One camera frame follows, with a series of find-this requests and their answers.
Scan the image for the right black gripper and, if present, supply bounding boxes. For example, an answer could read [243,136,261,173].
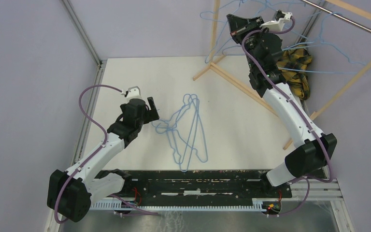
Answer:
[228,14,268,71]

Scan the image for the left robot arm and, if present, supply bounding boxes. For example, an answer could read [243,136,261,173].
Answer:
[47,97,159,224]

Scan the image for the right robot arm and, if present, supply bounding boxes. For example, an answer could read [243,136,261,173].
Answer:
[227,11,337,197]

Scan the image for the pile of blue hangers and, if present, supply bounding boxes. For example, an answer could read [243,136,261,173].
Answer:
[152,93,209,173]

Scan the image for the yellow plaid shirt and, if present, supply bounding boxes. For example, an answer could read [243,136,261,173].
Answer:
[277,45,313,101]

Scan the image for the metal rack rod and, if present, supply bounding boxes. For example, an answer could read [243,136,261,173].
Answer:
[300,0,371,34]

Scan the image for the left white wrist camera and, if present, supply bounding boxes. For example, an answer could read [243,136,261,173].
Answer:
[122,86,142,101]

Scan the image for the wooden clothes rack frame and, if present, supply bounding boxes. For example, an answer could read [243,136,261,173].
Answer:
[192,0,371,151]

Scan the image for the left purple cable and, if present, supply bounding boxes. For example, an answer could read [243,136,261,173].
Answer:
[54,84,127,224]

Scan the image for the purple cable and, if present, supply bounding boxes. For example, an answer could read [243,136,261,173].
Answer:
[54,84,127,224]
[241,16,336,217]

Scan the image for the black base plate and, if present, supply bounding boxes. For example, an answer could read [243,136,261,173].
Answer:
[92,169,292,214]

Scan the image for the white cable duct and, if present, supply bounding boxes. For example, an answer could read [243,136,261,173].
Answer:
[87,198,282,212]

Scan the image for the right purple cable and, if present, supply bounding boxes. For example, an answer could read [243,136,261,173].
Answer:
[241,16,336,217]

